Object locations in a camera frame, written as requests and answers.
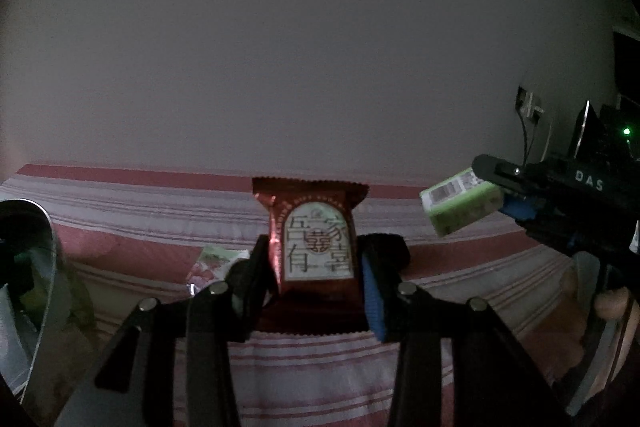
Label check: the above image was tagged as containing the steel bowl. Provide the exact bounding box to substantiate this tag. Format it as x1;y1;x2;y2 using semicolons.
1;198;60;407

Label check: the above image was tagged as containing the right hand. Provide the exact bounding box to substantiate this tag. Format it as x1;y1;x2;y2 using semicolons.
524;265;639;397

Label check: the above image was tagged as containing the green tissue pack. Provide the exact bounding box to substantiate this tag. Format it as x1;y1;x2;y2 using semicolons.
420;168;503;237

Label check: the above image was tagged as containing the wall socket with plug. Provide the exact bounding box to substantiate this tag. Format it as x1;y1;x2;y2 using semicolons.
515;87;544;124

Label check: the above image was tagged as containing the red snack packet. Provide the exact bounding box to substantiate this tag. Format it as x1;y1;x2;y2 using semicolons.
252;176;369;336

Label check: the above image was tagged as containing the black power cable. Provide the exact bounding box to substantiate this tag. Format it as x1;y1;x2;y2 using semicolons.
516;110;542;168

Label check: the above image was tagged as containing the red white striped cloth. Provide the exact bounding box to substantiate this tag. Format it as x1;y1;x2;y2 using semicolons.
1;165;582;426

